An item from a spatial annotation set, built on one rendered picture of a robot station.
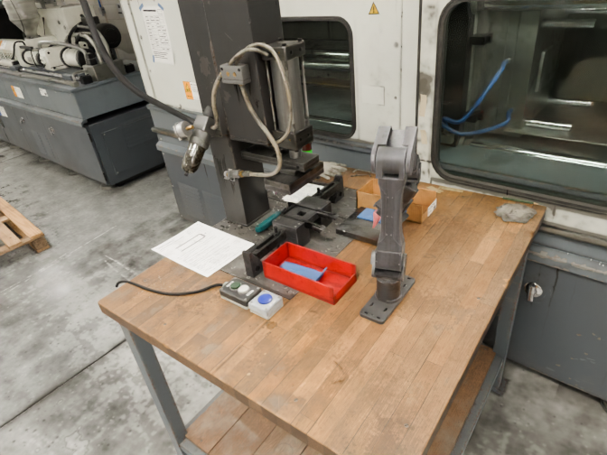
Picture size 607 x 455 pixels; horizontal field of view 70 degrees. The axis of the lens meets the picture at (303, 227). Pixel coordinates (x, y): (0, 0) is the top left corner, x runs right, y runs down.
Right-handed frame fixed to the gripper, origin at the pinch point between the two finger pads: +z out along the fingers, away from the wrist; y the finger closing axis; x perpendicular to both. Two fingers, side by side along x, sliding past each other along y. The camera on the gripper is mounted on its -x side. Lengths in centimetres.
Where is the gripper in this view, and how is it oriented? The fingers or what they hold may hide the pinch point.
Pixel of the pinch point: (378, 228)
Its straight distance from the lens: 142.7
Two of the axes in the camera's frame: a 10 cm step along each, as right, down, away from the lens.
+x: -5.7, 4.1, -7.1
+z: -3.4, 6.7, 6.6
